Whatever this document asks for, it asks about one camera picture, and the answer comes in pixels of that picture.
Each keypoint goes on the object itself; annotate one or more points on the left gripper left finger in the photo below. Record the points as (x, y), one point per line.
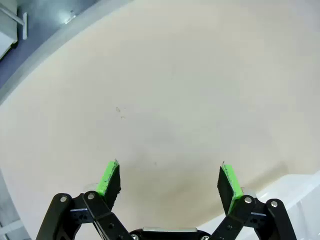
(110, 185)

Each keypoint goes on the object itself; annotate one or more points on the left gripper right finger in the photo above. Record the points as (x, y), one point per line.
(226, 190)

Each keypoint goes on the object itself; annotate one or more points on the empty clear plastic container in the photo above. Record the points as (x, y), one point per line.
(295, 195)

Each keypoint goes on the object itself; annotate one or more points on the white desk with leg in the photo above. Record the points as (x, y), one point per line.
(24, 25)

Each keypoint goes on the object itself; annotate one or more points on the white cabinet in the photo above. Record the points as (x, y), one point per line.
(6, 30)

